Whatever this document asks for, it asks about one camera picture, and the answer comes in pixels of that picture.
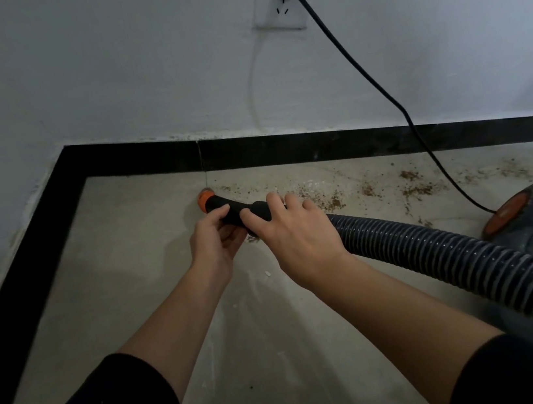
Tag black power cord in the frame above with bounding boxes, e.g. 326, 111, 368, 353
293, 0, 497, 238

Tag person's left hand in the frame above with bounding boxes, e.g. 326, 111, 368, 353
183, 201, 257, 290

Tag person's right forearm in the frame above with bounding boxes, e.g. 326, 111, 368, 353
304, 233, 515, 404

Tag person's black right sleeve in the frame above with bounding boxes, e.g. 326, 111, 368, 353
437, 330, 533, 404

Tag person's left forearm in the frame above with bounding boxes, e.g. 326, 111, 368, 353
108, 263, 249, 404

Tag person's right hand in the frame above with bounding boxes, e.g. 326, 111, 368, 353
237, 182, 356, 302

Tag scattered brown dirt crumbs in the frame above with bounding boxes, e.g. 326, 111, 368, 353
217, 141, 533, 259

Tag grey ribbed vacuum hose orange-tipped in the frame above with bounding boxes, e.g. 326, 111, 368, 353
194, 142, 533, 404

